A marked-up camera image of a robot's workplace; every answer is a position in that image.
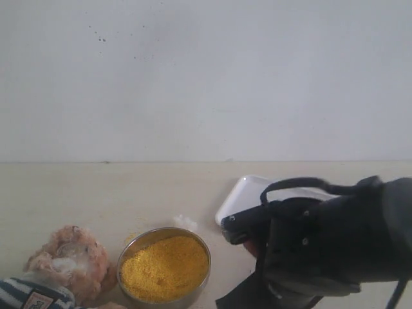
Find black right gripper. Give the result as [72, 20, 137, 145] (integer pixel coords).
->
[216, 196, 391, 308]

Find plush teddy bear striped sweater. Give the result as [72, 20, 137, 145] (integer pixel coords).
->
[1, 225, 118, 309]

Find dark red wooden spoon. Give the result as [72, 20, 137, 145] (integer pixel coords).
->
[243, 240, 259, 258]

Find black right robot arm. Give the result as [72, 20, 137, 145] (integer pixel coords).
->
[216, 176, 411, 308]

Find white rectangular plastic tray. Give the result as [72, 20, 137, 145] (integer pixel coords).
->
[215, 175, 335, 225]

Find small white cotton tuft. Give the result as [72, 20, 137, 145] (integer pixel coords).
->
[173, 214, 198, 232]

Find metal bowl of yellow grain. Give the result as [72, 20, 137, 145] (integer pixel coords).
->
[117, 227, 211, 308]

